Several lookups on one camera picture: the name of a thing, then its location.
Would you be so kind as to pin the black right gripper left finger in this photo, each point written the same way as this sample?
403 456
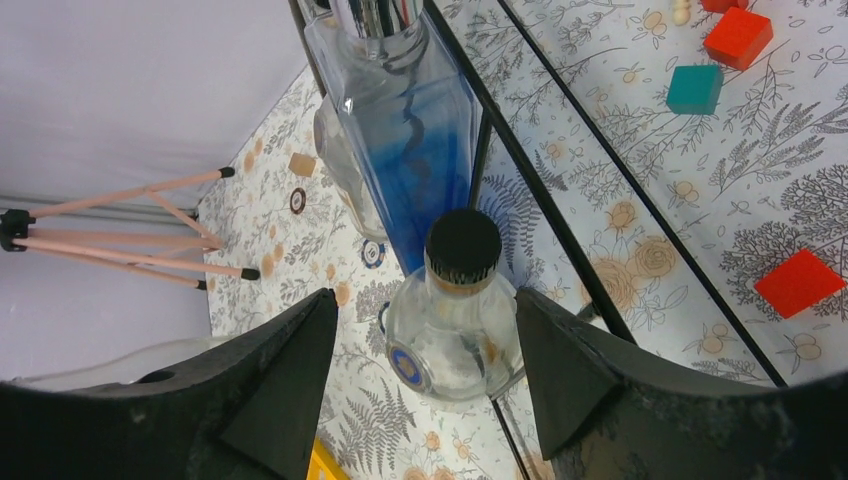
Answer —
246 409

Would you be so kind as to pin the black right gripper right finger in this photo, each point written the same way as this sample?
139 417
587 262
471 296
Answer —
606 409

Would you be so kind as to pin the clear bottle blue gold emblem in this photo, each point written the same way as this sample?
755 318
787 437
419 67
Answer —
451 333

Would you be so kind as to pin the clear bottle black label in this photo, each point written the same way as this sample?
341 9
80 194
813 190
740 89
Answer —
127 369

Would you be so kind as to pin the red block near rack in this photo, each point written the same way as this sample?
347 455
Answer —
798 283

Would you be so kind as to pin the clear round bottle gold label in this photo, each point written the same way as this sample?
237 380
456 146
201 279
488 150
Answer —
336 152

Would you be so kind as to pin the blue square glass bottle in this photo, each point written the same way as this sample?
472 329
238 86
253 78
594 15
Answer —
407 110

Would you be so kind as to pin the poker chip near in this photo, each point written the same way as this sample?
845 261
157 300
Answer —
381 317

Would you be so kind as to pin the poker chip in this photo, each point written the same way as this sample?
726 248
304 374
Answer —
297 201
381 317
372 254

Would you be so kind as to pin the pink music stand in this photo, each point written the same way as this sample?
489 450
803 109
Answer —
149 254

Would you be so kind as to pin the poker chip middle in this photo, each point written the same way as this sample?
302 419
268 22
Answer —
372 254

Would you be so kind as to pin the poker chip far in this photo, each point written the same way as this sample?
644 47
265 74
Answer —
297 201

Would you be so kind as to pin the wooden cube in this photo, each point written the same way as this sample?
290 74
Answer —
302 165

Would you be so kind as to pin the teal cube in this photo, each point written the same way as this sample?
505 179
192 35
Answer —
695 89

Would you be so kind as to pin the red cube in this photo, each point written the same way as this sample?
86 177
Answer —
738 38

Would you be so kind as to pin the cream chess pawn far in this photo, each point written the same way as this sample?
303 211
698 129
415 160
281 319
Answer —
681 11

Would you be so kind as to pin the red arch block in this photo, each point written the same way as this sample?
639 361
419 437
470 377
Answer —
722 6

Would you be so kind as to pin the yellow triangle frame toy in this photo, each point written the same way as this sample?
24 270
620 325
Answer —
322 465

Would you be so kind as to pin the black wire wine rack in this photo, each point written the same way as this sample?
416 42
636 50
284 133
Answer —
510 183

